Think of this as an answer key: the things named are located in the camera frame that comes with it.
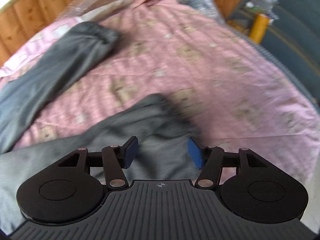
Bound yellow cylinder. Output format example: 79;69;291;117
249;14;272;43

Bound pink printed bedsheet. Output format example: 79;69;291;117
0;0;320;178

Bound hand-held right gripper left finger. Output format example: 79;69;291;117
58;136;139;189

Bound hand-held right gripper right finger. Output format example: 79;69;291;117
187;137;268;189

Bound grey pants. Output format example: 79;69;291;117
0;21;203;233

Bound grey patterned cloth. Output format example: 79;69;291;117
167;0;226;26

